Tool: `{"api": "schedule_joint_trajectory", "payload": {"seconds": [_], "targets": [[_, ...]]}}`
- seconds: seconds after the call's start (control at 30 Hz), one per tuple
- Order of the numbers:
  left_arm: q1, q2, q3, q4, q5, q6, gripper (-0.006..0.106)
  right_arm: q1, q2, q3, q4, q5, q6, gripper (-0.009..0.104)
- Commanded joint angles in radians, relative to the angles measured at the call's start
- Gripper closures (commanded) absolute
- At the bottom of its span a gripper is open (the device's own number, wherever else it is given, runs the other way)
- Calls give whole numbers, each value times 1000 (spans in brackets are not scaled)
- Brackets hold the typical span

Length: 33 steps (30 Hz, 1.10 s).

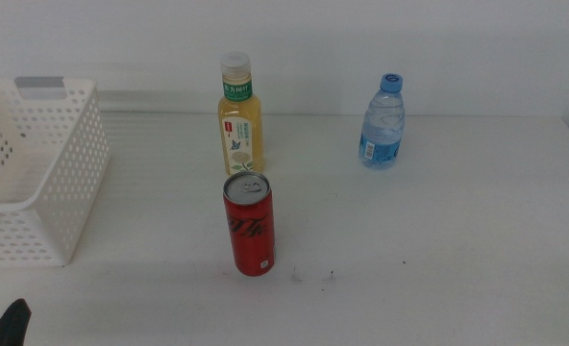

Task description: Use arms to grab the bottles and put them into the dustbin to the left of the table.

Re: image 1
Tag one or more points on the yellow tea bottle green label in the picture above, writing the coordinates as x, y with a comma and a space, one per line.
240, 144

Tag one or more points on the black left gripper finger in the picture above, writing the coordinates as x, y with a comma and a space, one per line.
10, 327

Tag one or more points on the clear water bottle blue cap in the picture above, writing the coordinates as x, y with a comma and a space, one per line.
381, 130

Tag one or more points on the white perforated plastic basket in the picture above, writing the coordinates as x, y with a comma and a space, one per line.
6, 207

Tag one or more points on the red cola can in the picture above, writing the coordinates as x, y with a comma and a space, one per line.
251, 230

